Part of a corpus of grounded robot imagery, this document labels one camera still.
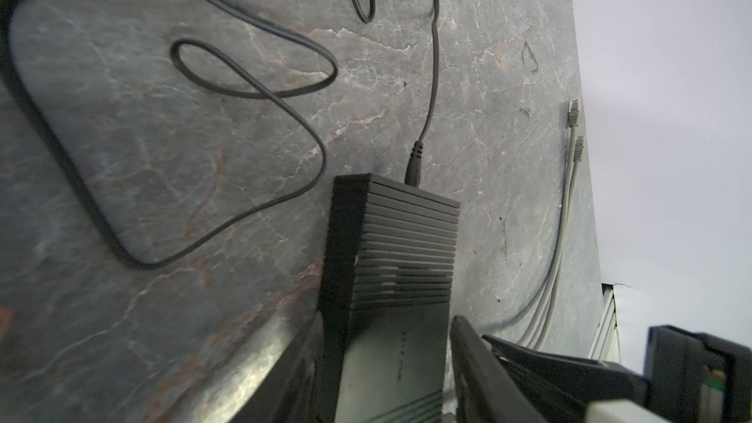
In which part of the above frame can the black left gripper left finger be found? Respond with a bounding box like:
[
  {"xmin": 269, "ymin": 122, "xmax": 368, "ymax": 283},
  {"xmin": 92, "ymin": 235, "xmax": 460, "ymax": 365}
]
[{"xmin": 230, "ymin": 313, "xmax": 323, "ymax": 423}]

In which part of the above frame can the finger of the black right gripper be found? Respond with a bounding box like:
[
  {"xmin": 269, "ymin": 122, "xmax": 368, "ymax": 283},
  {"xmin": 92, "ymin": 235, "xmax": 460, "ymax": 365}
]
[{"xmin": 483, "ymin": 335, "xmax": 649, "ymax": 422}]

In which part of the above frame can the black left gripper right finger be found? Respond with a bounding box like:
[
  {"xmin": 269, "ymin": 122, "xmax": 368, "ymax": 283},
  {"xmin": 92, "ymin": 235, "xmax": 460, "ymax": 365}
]
[{"xmin": 450, "ymin": 315, "xmax": 546, "ymax": 423}]

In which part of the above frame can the grey ethernet cable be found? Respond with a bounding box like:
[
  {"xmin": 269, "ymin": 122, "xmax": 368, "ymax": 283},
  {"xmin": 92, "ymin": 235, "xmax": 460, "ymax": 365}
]
[{"xmin": 486, "ymin": 98, "xmax": 587, "ymax": 351}]

